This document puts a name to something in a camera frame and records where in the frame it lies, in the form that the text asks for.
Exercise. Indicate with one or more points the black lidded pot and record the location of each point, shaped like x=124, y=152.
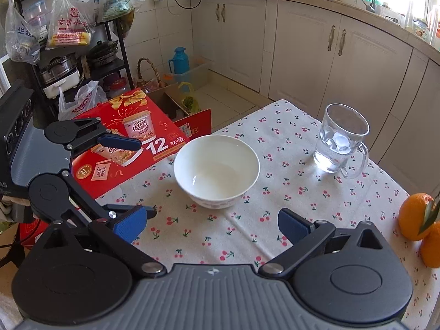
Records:
x=103, y=55

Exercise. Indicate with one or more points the cream kitchen cabinets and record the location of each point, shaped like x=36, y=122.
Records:
x=302, y=41

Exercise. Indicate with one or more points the red printed gift box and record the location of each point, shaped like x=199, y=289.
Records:
x=113, y=110

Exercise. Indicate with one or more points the teal thermos jug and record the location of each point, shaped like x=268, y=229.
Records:
x=181, y=60

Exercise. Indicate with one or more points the red open carton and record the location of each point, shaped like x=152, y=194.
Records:
x=196, y=122

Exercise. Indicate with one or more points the wicker basket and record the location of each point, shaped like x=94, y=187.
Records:
x=151, y=82

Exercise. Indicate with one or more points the red-lidded plastic jar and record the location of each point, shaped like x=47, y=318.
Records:
x=115, y=86

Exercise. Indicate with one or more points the white pink-flower bowl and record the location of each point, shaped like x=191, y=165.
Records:
x=216, y=175

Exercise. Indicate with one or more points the cherry-print tablecloth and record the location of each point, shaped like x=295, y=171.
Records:
x=275, y=196

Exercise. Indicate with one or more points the white red-print plastic bag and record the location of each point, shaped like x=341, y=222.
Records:
x=80, y=101

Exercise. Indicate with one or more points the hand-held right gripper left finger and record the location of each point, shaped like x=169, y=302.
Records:
x=132, y=225

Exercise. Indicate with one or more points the open cardboard box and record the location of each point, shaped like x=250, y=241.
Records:
x=165, y=101

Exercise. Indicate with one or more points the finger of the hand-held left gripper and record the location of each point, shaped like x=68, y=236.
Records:
x=89, y=199
x=118, y=142

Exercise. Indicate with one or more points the black metal shelf rack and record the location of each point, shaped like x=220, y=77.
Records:
x=122, y=41

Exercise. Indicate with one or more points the clear plastic bag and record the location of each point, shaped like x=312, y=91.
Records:
x=22, y=37

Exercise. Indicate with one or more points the kitchen countertop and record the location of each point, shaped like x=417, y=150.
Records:
x=343, y=5

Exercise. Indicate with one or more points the yellow-green plastic bag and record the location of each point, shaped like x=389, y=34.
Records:
x=189, y=101

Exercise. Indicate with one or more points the white electric steamer pot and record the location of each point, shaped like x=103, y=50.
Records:
x=58, y=75

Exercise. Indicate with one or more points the clear glass mug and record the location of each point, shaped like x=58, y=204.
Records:
x=338, y=144

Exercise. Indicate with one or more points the plastic bag with yellow packet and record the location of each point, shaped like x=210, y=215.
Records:
x=68, y=24

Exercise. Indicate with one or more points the orange with leaf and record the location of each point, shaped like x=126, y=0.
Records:
x=414, y=216

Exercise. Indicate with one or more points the clear plastic food containers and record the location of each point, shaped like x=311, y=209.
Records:
x=36, y=15

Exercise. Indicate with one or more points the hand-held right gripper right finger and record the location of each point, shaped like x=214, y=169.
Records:
x=292, y=227

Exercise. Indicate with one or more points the clear plastic storage bin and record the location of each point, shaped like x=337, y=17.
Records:
x=197, y=72

